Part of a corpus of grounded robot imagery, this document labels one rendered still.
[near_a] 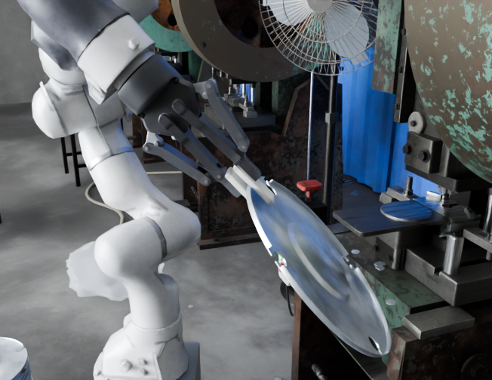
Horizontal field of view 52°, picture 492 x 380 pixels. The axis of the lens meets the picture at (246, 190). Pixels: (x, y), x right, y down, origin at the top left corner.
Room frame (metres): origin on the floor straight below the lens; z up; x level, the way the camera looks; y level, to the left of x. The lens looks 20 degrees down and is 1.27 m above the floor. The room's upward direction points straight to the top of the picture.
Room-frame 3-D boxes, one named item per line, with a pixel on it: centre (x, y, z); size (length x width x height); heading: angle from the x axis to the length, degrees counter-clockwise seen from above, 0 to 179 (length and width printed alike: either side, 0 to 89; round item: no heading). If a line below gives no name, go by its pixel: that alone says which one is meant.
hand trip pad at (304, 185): (1.45, -0.19, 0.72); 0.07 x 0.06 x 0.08; 110
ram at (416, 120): (1.20, -0.48, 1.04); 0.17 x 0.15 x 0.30; 110
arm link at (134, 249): (0.98, 0.23, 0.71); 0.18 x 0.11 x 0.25; 138
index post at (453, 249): (1.01, -0.46, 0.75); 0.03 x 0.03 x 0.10; 20
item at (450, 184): (1.22, -0.53, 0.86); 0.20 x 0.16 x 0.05; 20
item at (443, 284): (1.21, -0.52, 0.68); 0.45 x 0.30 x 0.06; 20
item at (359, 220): (1.16, -0.36, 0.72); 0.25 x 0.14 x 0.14; 110
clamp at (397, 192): (1.37, -0.46, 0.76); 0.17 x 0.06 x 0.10; 20
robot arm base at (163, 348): (1.00, 0.25, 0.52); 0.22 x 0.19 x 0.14; 91
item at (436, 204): (1.21, -0.52, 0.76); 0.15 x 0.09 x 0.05; 20
